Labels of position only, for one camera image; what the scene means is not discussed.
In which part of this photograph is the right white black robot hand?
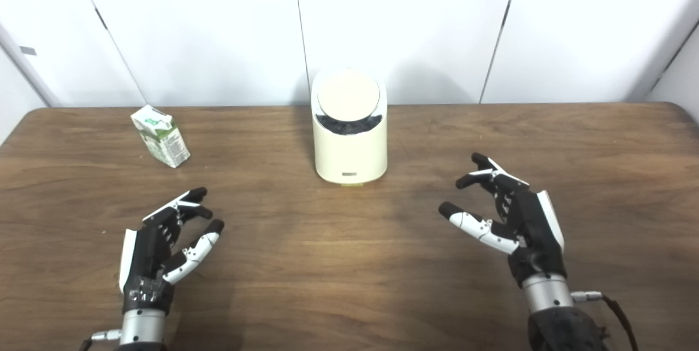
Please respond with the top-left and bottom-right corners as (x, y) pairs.
(439, 152), (568, 289)

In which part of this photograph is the round cream bin lid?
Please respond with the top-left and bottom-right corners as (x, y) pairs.
(317, 69), (381, 121)

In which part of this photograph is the green white milk carton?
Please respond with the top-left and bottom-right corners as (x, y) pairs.
(131, 104), (191, 168)

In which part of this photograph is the black bin liner bag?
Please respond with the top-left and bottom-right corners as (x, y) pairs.
(316, 114), (383, 136)

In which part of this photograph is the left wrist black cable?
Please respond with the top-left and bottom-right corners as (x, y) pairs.
(79, 329), (122, 351)

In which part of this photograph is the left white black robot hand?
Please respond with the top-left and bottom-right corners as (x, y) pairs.
(119, 187), (225, 316)

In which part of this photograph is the cream-colored bin body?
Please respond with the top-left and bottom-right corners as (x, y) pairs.
(311, 67), (388, 186)

